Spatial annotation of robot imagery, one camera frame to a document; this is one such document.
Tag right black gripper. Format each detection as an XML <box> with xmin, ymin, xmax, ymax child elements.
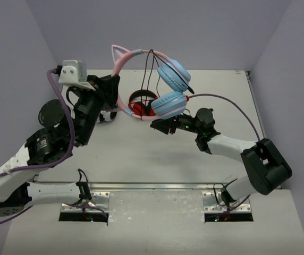
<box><xmin>151</xmin><ymin>105</ymin><xmax>202</xmax><ymax>135</ymax></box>

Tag black headphone audio cable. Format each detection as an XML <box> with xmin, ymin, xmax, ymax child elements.
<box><xmin>138</xmin><ymin>49</ymin><xmax>195</xmax><ymax>120</ymax></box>

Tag pink blue cat-ear headphones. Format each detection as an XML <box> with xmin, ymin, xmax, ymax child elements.
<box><xmin>111</xmin><ymin>45</ymin><xmax>194</xmax><ymax>122</ymax></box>

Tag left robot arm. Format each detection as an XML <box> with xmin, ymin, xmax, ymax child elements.
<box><xmin>0</xmin><ymin>75</ymin><xmax>120</xmax><ymax>217</ymax></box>

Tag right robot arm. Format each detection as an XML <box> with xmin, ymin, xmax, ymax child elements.
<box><xmin>150</xmin><ymin>108</ymin><xmax>292</xmax><ymax>206</ymax></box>

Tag black white headphones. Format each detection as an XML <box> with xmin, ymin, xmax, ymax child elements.
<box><xmin>96</xmin><ymin>111</ymin><xmax>117</xmax><ymax>123</ymax></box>

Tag red black headphones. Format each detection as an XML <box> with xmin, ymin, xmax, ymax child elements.
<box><xmin>128</xmin><ymin>89</ymin><xmax>158</xmax><ymax>116</ymax></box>

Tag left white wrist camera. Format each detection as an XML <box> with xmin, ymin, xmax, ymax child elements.
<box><xmin>58</xmin><ymin>60</ymin><xmax>95</xmax><ymax>91</ymax></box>

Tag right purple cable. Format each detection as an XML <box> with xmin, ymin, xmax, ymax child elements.
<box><xmin>186</xmin><ymin>93</ymin><xmax>261</xmax><ymax>141</ymax></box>

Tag purple cable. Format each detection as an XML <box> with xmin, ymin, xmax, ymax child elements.
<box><xmin>186</xmin><ymin>93</ymin><xmax>261</xmax><ymax>141</ymax></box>
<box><xmin>0</xmin><ymin>69</ymin><xmax>75</xmax><ymax>229</ymax></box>

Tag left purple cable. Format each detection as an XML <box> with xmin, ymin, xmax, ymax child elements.
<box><xmin>0</xmin><ymin>69</ymin><xmax>75</xmax><ymax>229</ymax></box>

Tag right metal mounting bracket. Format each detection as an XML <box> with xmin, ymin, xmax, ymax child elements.
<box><xmin>202</xmin><ymin>190</ymin><xmax>227</xmax><ymax>214</ymax></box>

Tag metal mounting bracket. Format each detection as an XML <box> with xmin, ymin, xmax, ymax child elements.
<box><xmin>60</xmin><ymin>190</ymin><xmax>111</xmax><ymax>214</ymax></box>
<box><xmin>202</xmin><ymin>190</ymin><xmax>227</xmax><ymax>214</ymax></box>

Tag metal table edge rail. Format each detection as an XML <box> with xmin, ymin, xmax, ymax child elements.
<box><xmin>89</xmin><ymin>182</ymin><xmax>222</xmax><ymax>191</ymax></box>

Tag left metal mounting bracket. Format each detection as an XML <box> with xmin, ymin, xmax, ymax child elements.
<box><xmin>60</xmin><ymin>190</ymin><xmax>111</xmax><ymax>214</ymax></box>

